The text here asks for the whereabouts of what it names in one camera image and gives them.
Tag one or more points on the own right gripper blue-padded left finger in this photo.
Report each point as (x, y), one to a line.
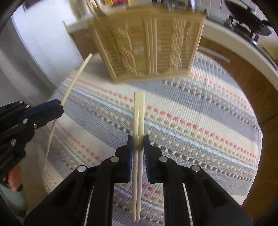
(85, 197)

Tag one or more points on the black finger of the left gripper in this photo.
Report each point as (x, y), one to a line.
(35, 124)

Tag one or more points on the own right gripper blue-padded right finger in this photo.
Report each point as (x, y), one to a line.
(191, 196)

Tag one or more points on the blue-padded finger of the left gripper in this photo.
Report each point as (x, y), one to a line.
(49, 110)

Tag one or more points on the light green sleeve forearm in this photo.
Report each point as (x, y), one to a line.
(16, 201)

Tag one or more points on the person's left hand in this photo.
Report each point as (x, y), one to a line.
(15, 178)

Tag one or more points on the striped woven table mat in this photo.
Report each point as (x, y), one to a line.
(204, 119)

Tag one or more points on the steel thermos flask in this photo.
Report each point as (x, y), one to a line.
(83, 8)

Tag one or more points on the beige woven utensil basket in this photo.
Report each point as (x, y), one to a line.
(147, 42)

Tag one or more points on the black gas stove top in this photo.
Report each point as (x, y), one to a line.
(219, 13)

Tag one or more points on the black wok with lid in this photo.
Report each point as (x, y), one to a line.
(245, 16)

